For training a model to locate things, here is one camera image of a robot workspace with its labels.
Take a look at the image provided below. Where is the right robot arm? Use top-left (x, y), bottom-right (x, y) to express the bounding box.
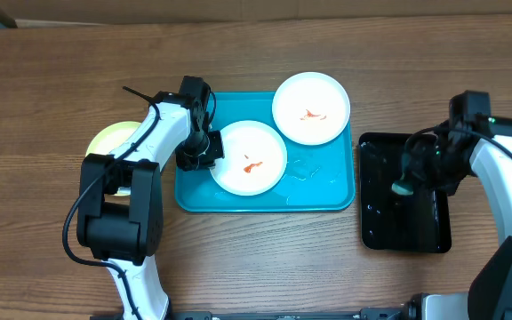
top-left (391, 91), bottom-right (512, 319)

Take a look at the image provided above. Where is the yellow-green plate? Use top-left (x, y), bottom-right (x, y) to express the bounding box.
top-left (84, 120), bottom-right (142, 197)

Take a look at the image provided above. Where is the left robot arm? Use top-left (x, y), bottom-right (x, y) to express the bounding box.
top-left (62, 76), bottom-right (224, 319)

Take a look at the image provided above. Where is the teal plastic tray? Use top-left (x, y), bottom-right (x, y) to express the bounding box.
top-left (174, 91), bottom-right (356, 213)

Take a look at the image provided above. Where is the white plate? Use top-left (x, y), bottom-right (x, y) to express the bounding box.
top-left (272, 72), bottom-right (351, 146)
top-left (211, 120), bottom-right (287, 196)

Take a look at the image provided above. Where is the black plastic tray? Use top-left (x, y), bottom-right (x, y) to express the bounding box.
top-left (358, 132), bottom-right (452, 253)

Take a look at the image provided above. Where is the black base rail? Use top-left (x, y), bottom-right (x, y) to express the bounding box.
top-left (89, 307), bottom-right (408, 320)

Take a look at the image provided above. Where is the green sponge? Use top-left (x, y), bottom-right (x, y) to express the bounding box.
top-left (391, 153), bottom-right (416, 197)

